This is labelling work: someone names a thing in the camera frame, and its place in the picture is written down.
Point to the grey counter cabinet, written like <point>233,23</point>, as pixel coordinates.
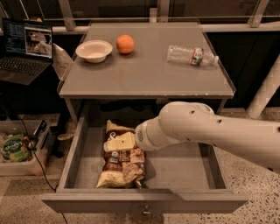
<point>145,73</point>

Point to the grey open top drawer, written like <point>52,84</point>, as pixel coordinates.
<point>185,178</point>

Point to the white storage bin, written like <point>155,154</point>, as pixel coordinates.
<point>41,143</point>

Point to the green snack bag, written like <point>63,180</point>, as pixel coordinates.
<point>15,148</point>

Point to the clear plastic water bottle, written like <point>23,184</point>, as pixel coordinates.
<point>198,57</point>

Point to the white bowl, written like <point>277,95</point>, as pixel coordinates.
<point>94,51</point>

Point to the white pipe post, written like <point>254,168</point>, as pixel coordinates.
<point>266,91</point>

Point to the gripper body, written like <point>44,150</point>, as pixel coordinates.
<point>142,136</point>

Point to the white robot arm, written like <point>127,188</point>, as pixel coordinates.
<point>254,140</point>

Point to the metal drawer knob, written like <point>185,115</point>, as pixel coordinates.
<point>146,210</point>

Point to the brown sea salt chip bag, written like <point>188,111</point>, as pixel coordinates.
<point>122,168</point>

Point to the orange fruit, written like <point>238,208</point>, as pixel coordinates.
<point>125,44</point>

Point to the white paper sheet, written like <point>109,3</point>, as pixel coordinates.
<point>61,61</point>

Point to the black laptop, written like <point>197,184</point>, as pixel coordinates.
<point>28,50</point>

